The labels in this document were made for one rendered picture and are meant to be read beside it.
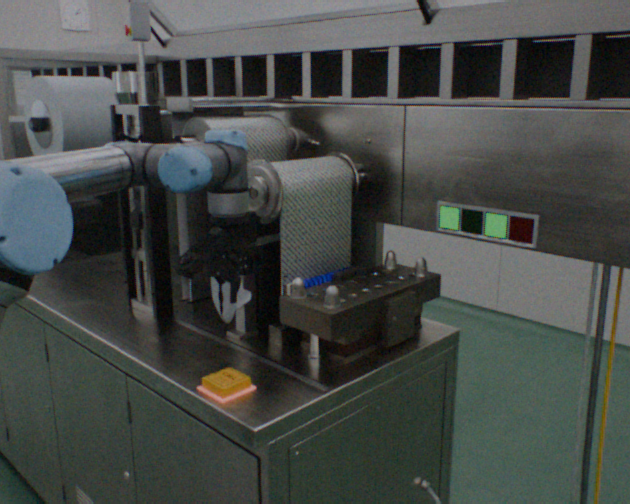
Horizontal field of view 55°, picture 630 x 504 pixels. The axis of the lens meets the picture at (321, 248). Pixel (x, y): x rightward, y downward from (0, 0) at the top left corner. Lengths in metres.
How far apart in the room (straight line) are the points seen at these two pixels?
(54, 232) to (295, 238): 0.78
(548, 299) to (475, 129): 2.72
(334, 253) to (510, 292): 2.73
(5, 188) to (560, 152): 1.01
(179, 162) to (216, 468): 0.64
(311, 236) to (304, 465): 0.52
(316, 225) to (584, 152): 0.60
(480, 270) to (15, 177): 3.73
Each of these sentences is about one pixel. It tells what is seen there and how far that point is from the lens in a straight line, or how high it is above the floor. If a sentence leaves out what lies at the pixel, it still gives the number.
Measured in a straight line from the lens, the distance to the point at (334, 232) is 1.50.
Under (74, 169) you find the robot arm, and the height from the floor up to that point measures 1.36.
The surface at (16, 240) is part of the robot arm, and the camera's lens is 0.69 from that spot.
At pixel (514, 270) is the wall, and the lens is 4.10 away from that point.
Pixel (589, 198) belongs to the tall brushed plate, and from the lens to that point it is 1.31.
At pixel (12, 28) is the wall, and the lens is 7.00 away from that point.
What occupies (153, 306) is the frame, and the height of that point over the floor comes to 0.93.
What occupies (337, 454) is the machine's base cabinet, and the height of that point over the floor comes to 0.75.
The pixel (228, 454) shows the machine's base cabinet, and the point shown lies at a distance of 1.27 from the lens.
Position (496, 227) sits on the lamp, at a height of 1.18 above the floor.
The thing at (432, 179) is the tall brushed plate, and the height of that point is 1.27.
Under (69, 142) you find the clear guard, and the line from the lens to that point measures 2.22.
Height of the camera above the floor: 1.47
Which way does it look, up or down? 14 degrees down
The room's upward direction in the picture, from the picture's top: straight up
